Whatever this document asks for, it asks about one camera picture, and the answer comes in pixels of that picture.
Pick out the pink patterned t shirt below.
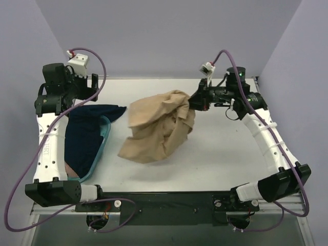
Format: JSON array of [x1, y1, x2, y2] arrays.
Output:
[[65, 163, 79, 178]]

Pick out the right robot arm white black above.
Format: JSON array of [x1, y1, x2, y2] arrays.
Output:
[[189, 63, 311, 210]]

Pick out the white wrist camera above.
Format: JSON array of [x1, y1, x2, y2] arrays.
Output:
[[199, 62, 216, 85], [67, 50, 89, 78]]

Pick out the beige t shirt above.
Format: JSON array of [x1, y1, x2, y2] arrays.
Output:
[[118, 90, 195, 164]]

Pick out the aluminium frame rail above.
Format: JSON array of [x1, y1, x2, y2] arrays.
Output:
[[30, 189, 308, 216]]

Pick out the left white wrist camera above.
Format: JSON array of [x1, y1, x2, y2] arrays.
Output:
[[67, 50, 89, 78]]

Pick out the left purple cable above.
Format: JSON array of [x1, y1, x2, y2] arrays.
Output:
[[5, 47, 136, 234]]

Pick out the navy blue t shirt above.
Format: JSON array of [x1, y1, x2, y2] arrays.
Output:
[[64, 105, 127, 178]]

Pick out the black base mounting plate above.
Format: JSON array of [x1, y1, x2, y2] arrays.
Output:
[[75, 191, 259, 226]]

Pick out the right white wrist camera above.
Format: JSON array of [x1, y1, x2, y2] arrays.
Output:
[[199, 62, 216, 85]]

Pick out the teal plastic basket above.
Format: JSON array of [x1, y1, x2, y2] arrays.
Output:
[[68, 116, 111, 183]]

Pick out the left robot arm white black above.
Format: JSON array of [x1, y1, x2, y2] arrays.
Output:
[[25, 59, 106, 211]]

